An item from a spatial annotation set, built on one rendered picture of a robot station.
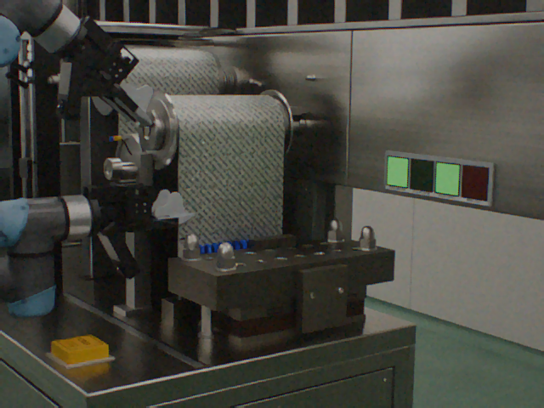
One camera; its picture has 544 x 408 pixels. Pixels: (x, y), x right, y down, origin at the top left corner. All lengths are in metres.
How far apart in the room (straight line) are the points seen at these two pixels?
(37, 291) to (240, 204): 0.43
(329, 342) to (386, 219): 3.55
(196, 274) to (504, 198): 0.52
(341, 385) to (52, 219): 0.57
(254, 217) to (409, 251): 3.29
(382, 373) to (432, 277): 3.22
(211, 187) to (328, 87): 0.31
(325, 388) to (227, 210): 0.38
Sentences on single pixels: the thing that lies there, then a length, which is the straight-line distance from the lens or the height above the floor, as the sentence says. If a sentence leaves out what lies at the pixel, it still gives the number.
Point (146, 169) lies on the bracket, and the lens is 1.64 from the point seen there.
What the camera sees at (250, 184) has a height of 1.15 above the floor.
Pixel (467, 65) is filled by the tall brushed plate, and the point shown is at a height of 1.38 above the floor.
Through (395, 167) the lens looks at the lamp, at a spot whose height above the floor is 1.19.
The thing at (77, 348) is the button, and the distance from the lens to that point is 1.42.
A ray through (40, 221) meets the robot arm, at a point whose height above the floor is 1.12.
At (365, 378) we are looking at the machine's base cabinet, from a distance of 1.61.
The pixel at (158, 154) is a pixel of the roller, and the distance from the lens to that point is 1.63.
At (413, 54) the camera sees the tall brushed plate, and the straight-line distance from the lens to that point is 1.57.
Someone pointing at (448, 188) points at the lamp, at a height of 1.17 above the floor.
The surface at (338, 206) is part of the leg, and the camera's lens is 2.00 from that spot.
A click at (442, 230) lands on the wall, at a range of 4.75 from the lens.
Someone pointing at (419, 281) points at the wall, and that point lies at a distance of 4.92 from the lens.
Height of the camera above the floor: 1.36
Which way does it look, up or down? 9 degrees down
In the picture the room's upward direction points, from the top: 1 degrees clockwise
